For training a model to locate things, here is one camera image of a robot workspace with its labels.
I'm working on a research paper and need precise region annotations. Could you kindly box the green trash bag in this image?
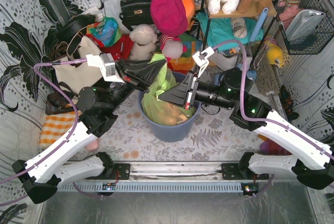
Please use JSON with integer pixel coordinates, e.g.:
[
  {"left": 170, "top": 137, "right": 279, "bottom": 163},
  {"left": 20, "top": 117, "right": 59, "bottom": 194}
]
[{"left": 141, "top": 53, "right": 197, "bottom": 125}]

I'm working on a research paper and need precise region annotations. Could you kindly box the blue trash bin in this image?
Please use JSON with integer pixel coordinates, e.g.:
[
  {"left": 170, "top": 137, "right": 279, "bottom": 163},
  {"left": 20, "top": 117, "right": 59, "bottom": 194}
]
[{"left": 138, "top": 81, "right": 200, "bottom": 143}]

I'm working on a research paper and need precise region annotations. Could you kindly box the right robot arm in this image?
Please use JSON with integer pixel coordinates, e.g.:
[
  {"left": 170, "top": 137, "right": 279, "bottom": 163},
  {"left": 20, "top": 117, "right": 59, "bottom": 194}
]
[{"left": 158, "top": 68, "right": 333, "bottom": 190}]

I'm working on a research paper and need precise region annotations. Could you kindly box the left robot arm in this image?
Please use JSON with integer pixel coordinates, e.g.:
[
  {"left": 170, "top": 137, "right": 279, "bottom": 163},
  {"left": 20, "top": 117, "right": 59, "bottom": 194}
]
[{"left": 12, "top": 54, "right": 166, "bottom": 204}]

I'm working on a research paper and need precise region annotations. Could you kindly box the rainbow striped bag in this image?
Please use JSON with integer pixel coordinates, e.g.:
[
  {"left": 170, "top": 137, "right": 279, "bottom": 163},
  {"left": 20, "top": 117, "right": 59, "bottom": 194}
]
[{"left": 168, "top": 33, "right": 202, "bottom": 74}]

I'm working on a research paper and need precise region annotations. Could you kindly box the cream canvas tote bag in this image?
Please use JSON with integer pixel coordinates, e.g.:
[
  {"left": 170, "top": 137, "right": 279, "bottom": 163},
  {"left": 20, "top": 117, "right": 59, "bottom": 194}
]
[{"left": 54, "top": 36, "right": 102, "bottom": 94}]

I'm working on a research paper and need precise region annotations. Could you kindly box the dark brown bag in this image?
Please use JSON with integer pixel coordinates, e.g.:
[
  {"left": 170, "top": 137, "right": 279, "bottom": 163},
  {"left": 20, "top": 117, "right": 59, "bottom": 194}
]
[{"left": 45, "top": 81, "right": 78, "bottom": 115}]

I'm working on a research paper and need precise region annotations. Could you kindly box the red cloth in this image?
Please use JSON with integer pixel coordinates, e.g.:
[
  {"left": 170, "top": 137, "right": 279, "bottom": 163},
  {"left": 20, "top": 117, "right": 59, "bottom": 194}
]
[{"left": 100, "top": 34, "right": 134, "bottom": 61}]

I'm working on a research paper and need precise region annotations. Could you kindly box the pink white plush doll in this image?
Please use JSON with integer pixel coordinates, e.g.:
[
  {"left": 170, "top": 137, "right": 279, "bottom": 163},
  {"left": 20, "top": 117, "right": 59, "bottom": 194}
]
[{"left": 160, "top": 34, "right": 187, "bottom": 60}]

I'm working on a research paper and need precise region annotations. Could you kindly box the colourful scarf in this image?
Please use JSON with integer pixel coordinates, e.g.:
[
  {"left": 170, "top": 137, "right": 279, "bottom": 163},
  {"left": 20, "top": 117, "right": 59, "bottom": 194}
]
[{"left": 86, "top": 17, "right": 122, "bottom": 48}]

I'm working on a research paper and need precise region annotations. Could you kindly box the cream plush sheep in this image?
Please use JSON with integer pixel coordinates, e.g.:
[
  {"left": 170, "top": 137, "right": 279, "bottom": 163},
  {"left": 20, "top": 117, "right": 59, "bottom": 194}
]
[{"left": 129, "top": 24, "right": 158, "bottom": 61}]

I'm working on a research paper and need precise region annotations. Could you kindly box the white sneaker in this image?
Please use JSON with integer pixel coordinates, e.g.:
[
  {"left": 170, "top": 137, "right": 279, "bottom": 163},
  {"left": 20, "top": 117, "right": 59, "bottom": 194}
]
[{"left": 208, "top": 52, "right": 242, "bottom": 70}]

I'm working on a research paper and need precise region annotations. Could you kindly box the black leather handbag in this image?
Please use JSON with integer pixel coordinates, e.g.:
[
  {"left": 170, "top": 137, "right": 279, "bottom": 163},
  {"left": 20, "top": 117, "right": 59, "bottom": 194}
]
[{"left": 119, "top": 0, "right": 154, "bottom": 31}]

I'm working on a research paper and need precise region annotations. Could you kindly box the magenta hat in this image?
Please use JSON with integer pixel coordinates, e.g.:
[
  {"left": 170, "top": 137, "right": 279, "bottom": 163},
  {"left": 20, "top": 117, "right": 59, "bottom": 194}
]
[{"left": 150, "top": 0, "right": 188, "bottom": 37}]

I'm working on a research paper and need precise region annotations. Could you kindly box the teal cloth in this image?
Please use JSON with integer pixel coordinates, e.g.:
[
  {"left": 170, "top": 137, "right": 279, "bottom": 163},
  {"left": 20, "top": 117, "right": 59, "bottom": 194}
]
[{"left": 196, "top": 13, "right": 264, "bottom": 52}]

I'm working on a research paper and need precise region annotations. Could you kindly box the orange plush toy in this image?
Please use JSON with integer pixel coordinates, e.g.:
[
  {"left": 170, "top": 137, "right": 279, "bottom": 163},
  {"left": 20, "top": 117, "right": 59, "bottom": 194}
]
[{"left": 181, "top": 0, "right": 195, "bottom": 26}]

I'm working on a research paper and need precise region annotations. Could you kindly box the pink case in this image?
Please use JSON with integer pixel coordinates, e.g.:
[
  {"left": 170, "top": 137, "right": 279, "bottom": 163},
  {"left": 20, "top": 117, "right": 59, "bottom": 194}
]
[{"left": 85, "top": 139, "right": 100, "bottom": 151}]

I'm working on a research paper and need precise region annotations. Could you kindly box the orange checkered cloth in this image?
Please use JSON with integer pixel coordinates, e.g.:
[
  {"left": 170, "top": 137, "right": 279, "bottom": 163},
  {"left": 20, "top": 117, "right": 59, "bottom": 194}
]
[{"left": 39, "top": 112, "right": 75, "bottom": 149}]

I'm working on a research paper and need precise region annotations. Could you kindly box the wooden broom stick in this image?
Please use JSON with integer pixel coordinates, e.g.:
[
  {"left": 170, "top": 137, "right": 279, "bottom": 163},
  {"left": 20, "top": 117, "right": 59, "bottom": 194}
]
[{"left": 266, "top": 65, "right": 288, "bottom": 120}]

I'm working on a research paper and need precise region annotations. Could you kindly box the red purple sock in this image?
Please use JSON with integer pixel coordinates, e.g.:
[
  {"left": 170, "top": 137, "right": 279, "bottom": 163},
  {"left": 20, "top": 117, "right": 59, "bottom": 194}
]
[{"left": 258, "top": 135, "right": 291, "bottom": 156}]

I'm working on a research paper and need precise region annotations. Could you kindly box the yellow plush duck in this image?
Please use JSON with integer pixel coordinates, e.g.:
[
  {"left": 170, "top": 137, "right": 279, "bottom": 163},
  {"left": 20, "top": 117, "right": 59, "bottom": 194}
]
[{"left": 264, "top": 38, "right": 284, "bottom": 68}]

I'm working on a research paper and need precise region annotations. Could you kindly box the black orange toy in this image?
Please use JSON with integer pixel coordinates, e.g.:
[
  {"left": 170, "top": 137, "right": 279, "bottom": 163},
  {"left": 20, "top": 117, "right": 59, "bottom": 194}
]
[{"left": 279, "top": 85, "right": 299, "bottom": 122}]

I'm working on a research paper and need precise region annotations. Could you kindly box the black metal shelf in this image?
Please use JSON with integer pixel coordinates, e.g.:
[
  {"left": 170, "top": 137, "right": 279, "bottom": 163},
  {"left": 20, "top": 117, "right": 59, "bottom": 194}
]
[{"left": 200, "top": 3, "right": 277, "bottom": 47}]

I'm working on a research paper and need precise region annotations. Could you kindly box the silver pouch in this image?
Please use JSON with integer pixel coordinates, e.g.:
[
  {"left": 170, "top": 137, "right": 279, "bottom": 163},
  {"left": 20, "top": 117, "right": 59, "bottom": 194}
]
[{"left": 285, "top": 9, "right": 326, "bottom": 41}]

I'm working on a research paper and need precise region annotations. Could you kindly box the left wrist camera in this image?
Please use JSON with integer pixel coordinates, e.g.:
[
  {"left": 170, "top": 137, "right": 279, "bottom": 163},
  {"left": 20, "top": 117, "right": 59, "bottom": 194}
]
[{"left": 86, "top": 53, "right": 124, "bottom": 83}]

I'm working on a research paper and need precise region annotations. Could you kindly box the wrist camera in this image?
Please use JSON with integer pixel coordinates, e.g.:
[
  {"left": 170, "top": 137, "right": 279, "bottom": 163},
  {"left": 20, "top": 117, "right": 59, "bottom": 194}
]
[
  {"left": 192, "top": 46, "right": 214, "bottom": 78},
  {"left": 86, "top": 53, "right": 124, "bottom": 83}
]

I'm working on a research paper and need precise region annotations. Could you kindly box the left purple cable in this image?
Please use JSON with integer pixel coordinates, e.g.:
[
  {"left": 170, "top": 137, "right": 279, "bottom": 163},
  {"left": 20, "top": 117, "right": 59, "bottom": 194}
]
[{"left": 0, "top": 59, "right": 89, "bottom": 206}]

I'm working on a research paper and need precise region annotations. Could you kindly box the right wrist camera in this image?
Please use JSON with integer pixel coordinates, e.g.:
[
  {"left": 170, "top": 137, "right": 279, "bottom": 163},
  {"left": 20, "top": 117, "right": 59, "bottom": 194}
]
[{"left": 192, "top": 46, "right": 214, "bottom": 78}]

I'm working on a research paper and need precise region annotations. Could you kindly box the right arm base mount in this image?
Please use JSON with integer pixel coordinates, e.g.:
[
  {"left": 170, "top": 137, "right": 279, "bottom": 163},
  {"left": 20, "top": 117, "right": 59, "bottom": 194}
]
[{"left": 221, "top": 163, "right": 269, "bottom": 180}]

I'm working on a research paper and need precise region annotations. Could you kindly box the aluminium rail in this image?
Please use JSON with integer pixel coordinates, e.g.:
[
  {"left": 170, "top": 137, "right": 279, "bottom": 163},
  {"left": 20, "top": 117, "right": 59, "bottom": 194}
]
[{"left": 39, "top": 160, "right": 320, "bottom": 182}]

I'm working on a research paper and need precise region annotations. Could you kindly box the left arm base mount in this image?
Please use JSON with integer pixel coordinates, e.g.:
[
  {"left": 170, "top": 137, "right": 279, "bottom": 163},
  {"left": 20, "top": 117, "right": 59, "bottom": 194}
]
[{"left": 98, "top": 163, "right": 130, "bottom": 180}]

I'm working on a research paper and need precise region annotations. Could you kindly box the grey cable duct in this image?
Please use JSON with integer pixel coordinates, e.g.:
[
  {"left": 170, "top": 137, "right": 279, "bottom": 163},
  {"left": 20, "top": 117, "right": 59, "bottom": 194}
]
[{"left": 58, "top": 181, "right": 243, "bottom": 193}]

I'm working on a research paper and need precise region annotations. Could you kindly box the black wire basket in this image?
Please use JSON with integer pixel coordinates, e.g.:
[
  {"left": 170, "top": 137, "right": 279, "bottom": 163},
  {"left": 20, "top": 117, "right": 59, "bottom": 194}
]
[{"left": 273, "top": 0, "right": 333, "bottom": 55}]

